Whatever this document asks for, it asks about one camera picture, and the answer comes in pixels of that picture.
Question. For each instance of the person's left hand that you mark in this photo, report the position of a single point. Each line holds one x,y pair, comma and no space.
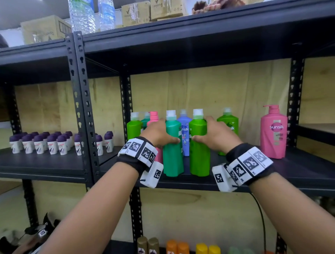
157,133

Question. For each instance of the person's right hand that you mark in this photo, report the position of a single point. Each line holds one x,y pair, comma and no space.
222,136

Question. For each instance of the large pink shampoo bottle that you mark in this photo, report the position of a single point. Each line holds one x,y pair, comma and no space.
273,141
153,119

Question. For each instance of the large teal shampoo bottle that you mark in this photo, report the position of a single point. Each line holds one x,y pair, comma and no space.
145,123
172,159

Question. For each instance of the large green shampoo bottle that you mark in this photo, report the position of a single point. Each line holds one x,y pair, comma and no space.
231,123
200,159
133,129

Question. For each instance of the large blue shampoo bottle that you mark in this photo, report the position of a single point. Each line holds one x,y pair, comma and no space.
185,130

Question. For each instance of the small gold shampoo bottle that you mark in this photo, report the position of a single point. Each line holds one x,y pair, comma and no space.
142,246
153,246

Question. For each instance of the small yellow shampoo bottle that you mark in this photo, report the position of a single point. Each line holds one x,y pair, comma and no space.
214,250
202,249

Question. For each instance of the small orange shampoo bottle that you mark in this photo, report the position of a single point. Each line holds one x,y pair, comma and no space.
183,248
172,247

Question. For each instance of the person's left forearm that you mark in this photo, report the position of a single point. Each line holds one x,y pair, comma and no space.
91,214

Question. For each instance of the person's right forearm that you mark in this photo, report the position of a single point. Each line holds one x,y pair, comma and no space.
295,214

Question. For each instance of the left wristband with marker tags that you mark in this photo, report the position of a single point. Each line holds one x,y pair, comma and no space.
136,151

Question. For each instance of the wristband with marker tags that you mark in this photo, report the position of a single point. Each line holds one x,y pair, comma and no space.
136,151
248,162

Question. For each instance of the right wristband with marker tags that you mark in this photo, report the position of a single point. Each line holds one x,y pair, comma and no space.
248,162

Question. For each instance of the group of purple-capped deodorants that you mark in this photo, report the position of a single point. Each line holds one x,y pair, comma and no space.
39,146

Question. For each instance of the brown storage carton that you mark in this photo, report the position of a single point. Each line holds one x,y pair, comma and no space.
44,28
136,13
167,9

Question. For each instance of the clear plastic water bottle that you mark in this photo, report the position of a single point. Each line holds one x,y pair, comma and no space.
106,15
81,17

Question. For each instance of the white marker tag block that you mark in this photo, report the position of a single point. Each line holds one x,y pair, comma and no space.
42,233

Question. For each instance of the black bag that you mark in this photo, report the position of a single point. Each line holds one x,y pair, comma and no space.
2,42

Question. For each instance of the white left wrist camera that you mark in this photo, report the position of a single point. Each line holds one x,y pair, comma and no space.
151,175

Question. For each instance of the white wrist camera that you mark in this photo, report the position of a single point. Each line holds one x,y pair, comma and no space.
151,175
222,179

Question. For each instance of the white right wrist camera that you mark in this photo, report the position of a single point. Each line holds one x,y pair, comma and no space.
222,179

